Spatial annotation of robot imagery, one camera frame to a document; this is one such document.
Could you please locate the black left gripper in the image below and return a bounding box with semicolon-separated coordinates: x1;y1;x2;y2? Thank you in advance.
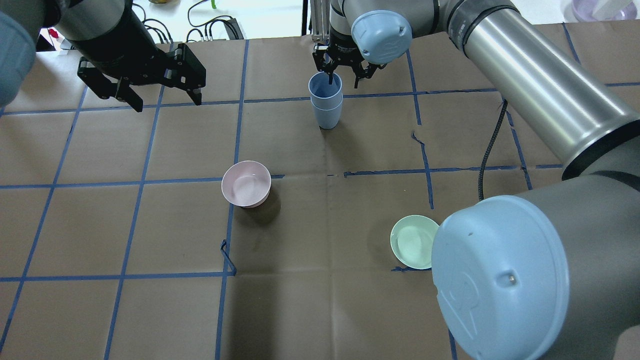
77;20;207;113

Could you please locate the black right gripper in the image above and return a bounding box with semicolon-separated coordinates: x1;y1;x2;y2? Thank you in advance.
312;32;382;89

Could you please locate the blue cup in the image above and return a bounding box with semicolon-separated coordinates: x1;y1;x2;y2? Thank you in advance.
308;71;344;110
311;101;344;130

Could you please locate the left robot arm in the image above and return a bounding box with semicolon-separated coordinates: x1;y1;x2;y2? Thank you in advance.
0;0;207;112

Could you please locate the pink bowl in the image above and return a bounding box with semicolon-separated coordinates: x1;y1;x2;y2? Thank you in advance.
221;161;272;208

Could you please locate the mint green bowl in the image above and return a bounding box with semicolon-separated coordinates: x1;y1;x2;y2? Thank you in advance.
390;214;440;271

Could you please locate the purple plate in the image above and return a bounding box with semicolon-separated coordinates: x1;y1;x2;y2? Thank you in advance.
571;0;638;22

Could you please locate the aluminium frame post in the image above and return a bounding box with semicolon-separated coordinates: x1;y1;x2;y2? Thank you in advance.
308;0;331;45

